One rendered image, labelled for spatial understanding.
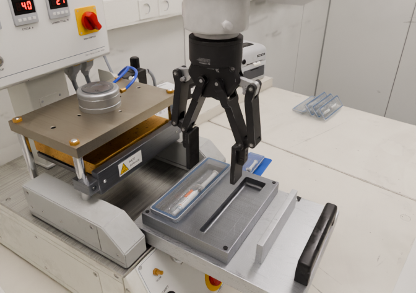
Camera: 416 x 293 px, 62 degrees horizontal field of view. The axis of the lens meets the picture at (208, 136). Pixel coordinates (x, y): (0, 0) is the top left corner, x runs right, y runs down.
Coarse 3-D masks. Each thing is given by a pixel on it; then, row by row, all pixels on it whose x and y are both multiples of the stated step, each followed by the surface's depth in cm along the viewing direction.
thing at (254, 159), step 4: (252, 152) 116; (248, 156) 114; (252, 156) 114; (256, 156) 114; (260, 156) 114; (248, 160) 112; (252, 160) 112; (256, 160) 112; (260, 160) 112; (244, 164) 110; (248, 164) 110; (252, 164) 110; (256, 164) 110; (244, 168) 108; (248, 168) 108; (252, 168) 108
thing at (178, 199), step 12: (204, 168) 67; (216, 168) 67; (192, 180) 64; (204, 180) 64; (168, 192) 61; (180, 192) 61; (192, 192) 61; (156, 204) 58; (168, 204) 58; (180, 204) 58
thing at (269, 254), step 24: (264, 216) 61; (288, 216) 60; (312, 216) 61; (336, 216) 61; (168, 240) 56; (264, 240) 50; (288, 240) 56; (192, 264) 55; (216, 264) 52; (240, 264) 52; (264, 264) 52; (288, 264) 52; (240, 288) 51; (264, 288) 48; (288, 288) 48
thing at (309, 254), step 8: (328, 208) 57; (336, 208) 57; (320, 216) 55; (328, 216) 55; (320, 224) 53; (328, 224) 54; (312, 232) 52; (320, 232) 52; (328, 232) 54; (312, 240) 50; (320, 240) 51; (304, 248) 50; (312, 248) 49; (320, 248) 50; (304, 256) 48; (312, 256) 48; (304, 264) 47; (312, 264) 47; (296, 272) 48; (304, 272) 47; (296, 280) 49; (304, 280) 48
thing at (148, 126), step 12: (144, 120) 73; (156, 120) 73; (168, 120) 74; (132, 132) 69; (144, 132) 69; (36, 144) 67; (108, 144) 65; (120, 144) 65; (132, 144) 66; (48, 156) 67; (60, 156) 64; (84, 156) 61; (96, 156) 61; (108, 156) 61; (72, 168) 63
